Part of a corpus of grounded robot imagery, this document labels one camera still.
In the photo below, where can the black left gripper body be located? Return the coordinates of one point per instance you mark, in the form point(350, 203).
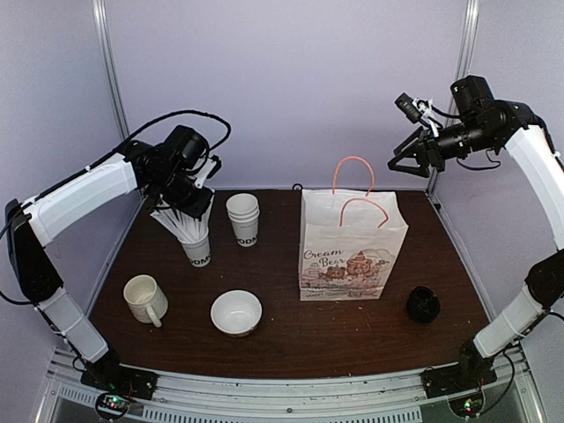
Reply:
point(192, 206)

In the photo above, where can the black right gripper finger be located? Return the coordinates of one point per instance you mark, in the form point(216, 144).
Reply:
point(412, 139)
point(418, 170)

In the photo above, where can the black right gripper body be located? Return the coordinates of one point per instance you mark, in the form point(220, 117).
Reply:
point(436, 155)

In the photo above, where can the white paper takeout bag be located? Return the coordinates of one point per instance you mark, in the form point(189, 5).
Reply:
point(350, 241)

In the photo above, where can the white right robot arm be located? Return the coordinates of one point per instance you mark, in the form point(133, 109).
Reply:
point(483, 123)

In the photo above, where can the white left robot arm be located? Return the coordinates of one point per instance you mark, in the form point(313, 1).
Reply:
point(171, 173)

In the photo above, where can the paper cup holding straws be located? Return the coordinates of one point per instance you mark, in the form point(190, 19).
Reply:
point(192, 233)

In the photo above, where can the stack of white paper cups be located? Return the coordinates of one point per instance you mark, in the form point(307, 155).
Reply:
point(243, 211)

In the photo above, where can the cream ceramic mug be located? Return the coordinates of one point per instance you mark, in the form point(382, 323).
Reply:
point(146, 300)

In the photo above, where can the white ceramic bowl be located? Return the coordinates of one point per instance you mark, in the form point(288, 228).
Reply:
point(236, 313)

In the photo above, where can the stack of black lids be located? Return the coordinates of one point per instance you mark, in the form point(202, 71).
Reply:
point(423, 305)

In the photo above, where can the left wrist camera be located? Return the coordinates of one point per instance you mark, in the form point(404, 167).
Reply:
point(205, 169)

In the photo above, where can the aluminium frame right post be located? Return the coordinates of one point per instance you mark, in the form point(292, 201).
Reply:
point(463, 67)

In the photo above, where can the aluminium frame post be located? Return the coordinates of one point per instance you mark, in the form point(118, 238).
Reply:
point(463, 67)
point(102, 27)

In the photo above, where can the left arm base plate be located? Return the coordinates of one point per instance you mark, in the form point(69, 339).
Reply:
point(124, 381)

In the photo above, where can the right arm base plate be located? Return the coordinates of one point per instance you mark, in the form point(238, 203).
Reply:
point(450, 380)

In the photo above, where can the aluminium frame left post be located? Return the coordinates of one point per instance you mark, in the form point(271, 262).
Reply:
point(102, 27)

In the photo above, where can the aluminium front table rail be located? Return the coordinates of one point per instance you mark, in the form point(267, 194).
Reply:
point(392, 397)

